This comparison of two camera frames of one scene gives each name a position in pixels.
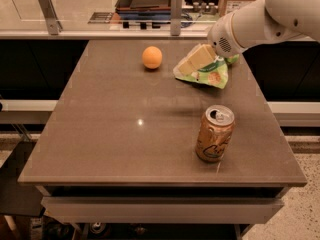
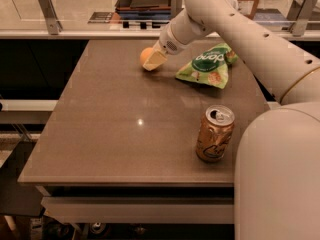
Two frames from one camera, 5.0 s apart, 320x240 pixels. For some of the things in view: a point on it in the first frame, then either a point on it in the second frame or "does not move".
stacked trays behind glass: [145, 3] does not move
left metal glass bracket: [53, 24] does not move
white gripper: [220, 40] → [167, 43]
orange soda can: [215, 133] does not move
